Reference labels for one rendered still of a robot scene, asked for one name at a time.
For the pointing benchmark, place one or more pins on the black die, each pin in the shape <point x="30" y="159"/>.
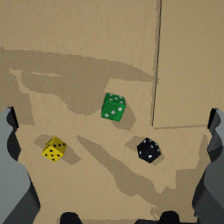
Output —
<point x="148" y="150"/>

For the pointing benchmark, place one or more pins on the yellow die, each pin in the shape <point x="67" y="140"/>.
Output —
<point x="54" y="149"/>

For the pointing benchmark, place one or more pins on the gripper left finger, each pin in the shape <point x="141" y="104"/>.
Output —
<point x="19" y="202"/>

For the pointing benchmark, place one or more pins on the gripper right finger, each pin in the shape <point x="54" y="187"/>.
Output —
<point x="208" y="200"/>

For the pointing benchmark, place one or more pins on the green die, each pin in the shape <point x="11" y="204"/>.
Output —
<point x="113" y="107"/>

